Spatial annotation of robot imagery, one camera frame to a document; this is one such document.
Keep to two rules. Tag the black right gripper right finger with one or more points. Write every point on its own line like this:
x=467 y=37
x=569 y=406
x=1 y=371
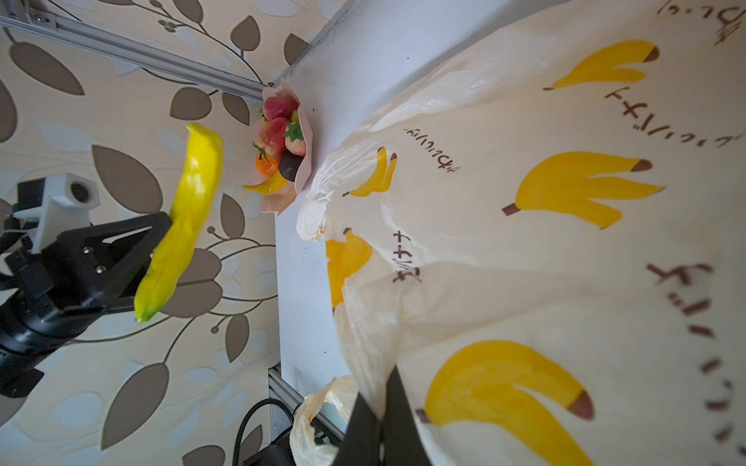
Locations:
x=401 y=440

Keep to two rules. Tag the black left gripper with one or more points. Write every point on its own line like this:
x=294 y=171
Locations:
x=60 y=292

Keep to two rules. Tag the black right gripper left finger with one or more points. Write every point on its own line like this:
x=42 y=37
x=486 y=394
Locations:
x=362 y=441

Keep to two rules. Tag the yellow toy banana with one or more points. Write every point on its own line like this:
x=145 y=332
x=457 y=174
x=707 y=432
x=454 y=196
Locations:
x=274 y=183
x=191 y=208

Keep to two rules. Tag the banana print plastic bag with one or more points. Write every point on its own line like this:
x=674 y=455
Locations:
x=545 y=238

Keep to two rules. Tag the pink fruit plate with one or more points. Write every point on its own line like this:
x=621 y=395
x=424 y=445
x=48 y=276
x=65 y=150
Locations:
x=282 y=139

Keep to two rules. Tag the orange toy tangerine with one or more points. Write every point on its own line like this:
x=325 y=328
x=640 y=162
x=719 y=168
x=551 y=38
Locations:
x=267 y=165

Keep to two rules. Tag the dark purple toy plum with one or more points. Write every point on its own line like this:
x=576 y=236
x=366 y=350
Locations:
x=289 y=165

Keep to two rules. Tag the toy strawberry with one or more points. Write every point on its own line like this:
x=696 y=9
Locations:
x=294 y=139

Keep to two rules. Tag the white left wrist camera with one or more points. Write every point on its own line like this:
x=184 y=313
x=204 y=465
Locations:
x=54 y=205

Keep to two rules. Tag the aluminium frame rail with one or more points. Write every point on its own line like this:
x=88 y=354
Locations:
x=21 y=15

